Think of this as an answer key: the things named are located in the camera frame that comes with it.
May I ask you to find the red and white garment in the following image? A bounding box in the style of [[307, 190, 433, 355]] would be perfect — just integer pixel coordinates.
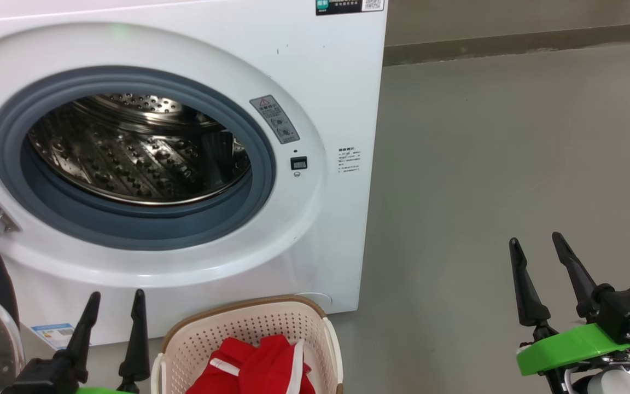
[[185, 335, 316, 394]]

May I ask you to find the stainless steel washing machine drum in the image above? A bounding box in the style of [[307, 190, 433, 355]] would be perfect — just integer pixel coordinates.
[[27, 93, 253, 207]]

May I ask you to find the grey warning sticker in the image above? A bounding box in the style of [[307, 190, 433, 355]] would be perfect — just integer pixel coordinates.
[[249, 95, 300, 144]]

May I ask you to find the blue energy label sticker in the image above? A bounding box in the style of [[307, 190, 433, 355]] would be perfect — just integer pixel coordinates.
[[31, 323, 92, 351]]

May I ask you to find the white front-load washing machine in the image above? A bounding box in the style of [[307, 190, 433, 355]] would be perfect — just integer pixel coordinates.
[[0, 0, 388, 346]]

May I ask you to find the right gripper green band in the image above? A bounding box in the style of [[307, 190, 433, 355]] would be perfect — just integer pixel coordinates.
[[509, 232, 630, 378]]

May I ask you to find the grey skirting board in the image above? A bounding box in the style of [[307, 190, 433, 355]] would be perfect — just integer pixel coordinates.
[[383, 22, 630, 67]]

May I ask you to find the round white drain filter cover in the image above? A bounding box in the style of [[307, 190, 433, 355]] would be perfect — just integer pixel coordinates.
[[296, 292, 333, 315]]

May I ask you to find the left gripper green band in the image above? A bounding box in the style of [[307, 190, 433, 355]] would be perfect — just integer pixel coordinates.
[[63, 289, 150, 394]]

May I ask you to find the black sticker with QR code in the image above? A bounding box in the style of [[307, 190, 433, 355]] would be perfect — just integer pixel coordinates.
[[316, 0, 386, 16]]

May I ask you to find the cream perforated basket brown rim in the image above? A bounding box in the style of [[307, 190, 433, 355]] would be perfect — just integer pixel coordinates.
[[151, 295, 344, 394]]

